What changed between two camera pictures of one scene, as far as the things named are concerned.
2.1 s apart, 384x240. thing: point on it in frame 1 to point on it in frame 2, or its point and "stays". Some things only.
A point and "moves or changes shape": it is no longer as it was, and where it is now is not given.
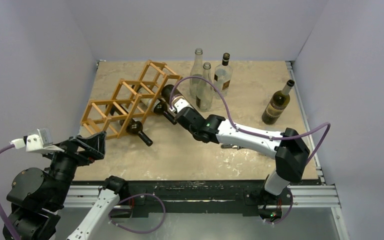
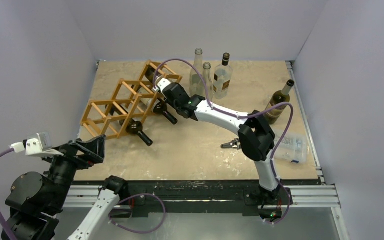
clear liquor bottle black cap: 223,77 stays
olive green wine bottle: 166,91 moves or changes shape
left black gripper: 94,148 stays
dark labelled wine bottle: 157,106 stays
